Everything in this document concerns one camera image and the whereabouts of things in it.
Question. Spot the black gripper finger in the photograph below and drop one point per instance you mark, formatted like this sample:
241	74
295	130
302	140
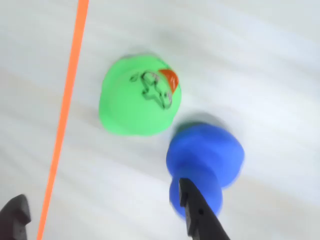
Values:
13	220
202	217

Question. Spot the green rubber duck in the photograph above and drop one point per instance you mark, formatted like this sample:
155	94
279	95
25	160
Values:
135	100

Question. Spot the blue rubber duck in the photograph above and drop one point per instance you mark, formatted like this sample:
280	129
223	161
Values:
205	155

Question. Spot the orange tape strip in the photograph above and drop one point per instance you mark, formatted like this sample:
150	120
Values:
66	100

